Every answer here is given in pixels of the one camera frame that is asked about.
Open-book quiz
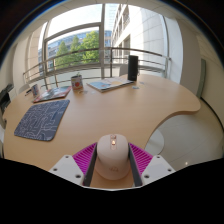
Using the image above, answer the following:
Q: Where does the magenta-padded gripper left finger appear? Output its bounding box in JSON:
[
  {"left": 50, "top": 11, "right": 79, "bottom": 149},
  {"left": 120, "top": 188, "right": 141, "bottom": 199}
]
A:
[{"left": 48, "top": 142, "right": 99, "bottom": 188}]

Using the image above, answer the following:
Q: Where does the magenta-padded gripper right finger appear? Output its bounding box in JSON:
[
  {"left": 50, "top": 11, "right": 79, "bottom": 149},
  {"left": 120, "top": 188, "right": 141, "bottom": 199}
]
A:
[{"left": 127, "top": 142, "right": 177, "bottom": 188}]

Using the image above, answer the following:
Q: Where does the beige computer mouse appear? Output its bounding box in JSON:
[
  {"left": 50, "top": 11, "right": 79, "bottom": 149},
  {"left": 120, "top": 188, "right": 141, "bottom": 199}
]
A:
[{"left": 95, "top": 133, "right": 131, "bottom": 181}]

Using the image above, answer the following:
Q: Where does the dark blue patterned mouse pad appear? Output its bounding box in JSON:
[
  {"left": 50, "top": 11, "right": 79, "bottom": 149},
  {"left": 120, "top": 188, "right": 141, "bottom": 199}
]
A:
[{"left": 13, "top": 99, "right": 71, "bottom": 142}]

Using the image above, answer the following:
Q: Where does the red and dark magazine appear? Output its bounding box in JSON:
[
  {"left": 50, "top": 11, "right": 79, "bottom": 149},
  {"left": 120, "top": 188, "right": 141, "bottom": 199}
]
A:
[{"left": 32, "top": 85, "right": 72, "bottom": 104}]

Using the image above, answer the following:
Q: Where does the white and red mug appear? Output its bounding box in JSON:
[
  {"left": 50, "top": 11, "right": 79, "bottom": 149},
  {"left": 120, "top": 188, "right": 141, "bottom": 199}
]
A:
[{"left": 70, "top": 74, "right": 84, "bottom": 92}]

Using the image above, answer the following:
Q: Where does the white chair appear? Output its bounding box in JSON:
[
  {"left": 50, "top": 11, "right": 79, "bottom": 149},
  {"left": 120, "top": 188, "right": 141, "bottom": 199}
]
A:
[
  {"left": 118, "top": 63, "right": 130, "bottom": 77},
  {"left": 17, "top": 83, "right": 31, "bottom": 95}
]

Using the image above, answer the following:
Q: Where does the open light illustrated book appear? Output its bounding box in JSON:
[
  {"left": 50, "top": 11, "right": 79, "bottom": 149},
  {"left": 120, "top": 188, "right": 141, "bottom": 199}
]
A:
[{"left": 86, "top": 76, "right": 135, "bottom": 93}]

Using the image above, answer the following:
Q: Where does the black upright speaker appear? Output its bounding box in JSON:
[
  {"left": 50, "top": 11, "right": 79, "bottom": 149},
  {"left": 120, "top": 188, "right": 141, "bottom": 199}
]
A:
[{"left": 127, "top": 54, "right": 139, "bottom": 82}]

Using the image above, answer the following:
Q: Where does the metal balcony railing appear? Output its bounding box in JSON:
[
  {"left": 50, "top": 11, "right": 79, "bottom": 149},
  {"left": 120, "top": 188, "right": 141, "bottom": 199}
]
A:
[{"left": 22, "top": 46, "right": 172, "bottom": 88}]

